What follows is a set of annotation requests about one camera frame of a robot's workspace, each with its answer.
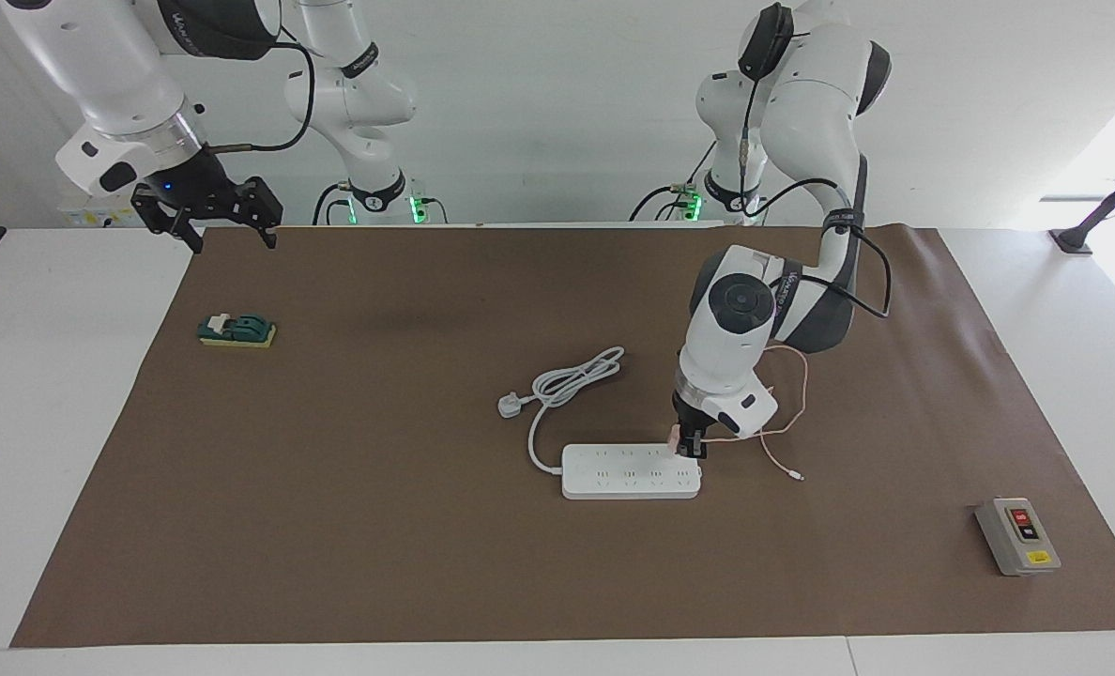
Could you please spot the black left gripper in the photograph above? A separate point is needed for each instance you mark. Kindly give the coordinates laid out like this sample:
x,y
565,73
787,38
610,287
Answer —
x,y
691,418

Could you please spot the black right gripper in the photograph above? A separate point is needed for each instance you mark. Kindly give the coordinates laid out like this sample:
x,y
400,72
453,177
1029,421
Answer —
x,y
196,192

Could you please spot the white power strip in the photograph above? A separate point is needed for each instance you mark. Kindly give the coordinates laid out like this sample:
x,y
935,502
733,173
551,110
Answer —
x,y
628,474

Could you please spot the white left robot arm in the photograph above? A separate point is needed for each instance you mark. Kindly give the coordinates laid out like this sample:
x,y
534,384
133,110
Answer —
x,y
736,319

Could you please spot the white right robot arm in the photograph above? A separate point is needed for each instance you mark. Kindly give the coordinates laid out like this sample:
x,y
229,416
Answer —
x,y
98,56

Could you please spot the white panel yellow stickers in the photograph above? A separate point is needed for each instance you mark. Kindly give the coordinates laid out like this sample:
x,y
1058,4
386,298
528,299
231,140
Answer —
x,y
98,218

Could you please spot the brown paper mat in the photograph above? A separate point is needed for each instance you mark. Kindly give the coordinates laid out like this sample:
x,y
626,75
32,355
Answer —
x,y
332,563

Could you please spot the green knife switch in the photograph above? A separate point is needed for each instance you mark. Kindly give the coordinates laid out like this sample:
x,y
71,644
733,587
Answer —
x,y
236,330

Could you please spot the grey push-button switch box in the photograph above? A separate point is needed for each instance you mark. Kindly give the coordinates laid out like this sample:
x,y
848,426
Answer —
x,y
1015,537

